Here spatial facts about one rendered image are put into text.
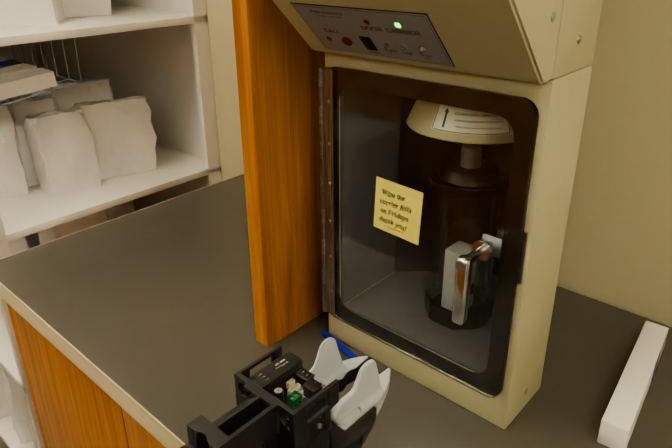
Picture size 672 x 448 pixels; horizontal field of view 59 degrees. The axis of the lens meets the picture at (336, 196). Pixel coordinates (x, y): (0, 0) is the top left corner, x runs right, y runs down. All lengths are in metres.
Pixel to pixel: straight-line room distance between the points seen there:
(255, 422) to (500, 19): 0.40
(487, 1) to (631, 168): 0.62
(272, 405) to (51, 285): 0.85
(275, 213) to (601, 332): 0.58
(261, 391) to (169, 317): 0.62
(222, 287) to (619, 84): 0.78
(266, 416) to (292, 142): 0.49
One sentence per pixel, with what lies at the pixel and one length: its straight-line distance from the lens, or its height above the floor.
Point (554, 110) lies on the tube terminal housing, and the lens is 0.68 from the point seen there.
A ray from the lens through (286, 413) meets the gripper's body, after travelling 0.48.
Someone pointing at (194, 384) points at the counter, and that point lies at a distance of 0.95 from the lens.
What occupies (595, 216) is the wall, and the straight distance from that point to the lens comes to 1.17.
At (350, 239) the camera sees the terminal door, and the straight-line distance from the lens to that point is 0.87.
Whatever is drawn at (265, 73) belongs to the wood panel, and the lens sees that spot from 0.83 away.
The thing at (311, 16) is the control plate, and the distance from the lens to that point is 0.73.
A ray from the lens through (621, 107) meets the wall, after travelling 1.10.
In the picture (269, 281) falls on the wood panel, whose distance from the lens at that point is 0.94.
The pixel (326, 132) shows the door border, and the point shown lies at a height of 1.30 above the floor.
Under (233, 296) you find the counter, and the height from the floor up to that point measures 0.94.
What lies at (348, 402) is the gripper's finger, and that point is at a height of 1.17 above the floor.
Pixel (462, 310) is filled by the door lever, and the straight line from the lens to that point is 0.73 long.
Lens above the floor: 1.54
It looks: 23 degrees down
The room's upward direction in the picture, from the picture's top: straight up
